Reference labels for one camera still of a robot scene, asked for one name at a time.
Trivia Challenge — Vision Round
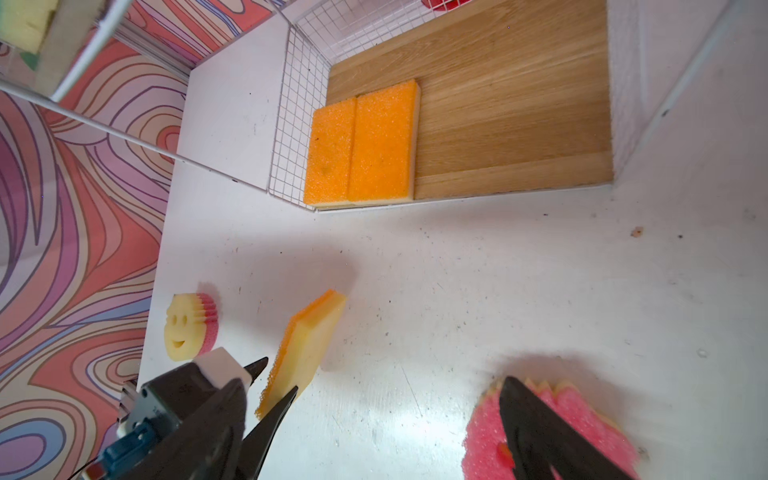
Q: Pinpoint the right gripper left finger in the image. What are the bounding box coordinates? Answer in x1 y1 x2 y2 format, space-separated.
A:
119 377 246 479

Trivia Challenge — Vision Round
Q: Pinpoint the green sponge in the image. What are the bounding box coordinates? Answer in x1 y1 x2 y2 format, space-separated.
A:
1 0 59 54

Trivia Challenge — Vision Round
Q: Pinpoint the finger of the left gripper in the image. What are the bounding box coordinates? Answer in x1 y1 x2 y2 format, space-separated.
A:
236 386 298 479
244 357 269 384

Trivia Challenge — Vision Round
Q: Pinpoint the red cylindrical cup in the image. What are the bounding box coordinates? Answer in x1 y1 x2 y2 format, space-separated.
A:
421 0 470 12

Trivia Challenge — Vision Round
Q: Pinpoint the pink smiley sponge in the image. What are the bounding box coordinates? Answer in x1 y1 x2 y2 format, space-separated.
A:
462 376 638 479

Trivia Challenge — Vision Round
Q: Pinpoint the orange sponge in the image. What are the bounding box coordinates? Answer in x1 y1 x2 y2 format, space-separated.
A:
303 98 357 208
348 79 421 206

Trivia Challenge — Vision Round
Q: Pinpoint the yellow smiley sponge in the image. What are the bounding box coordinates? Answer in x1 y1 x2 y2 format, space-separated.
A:
163 293 219 362

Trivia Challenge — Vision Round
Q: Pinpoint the white wire wooden shelf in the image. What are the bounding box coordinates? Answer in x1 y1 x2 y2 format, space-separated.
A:
0 0 745 212

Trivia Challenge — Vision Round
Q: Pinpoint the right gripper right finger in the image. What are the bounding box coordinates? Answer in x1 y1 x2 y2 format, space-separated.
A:
499 376 629 479

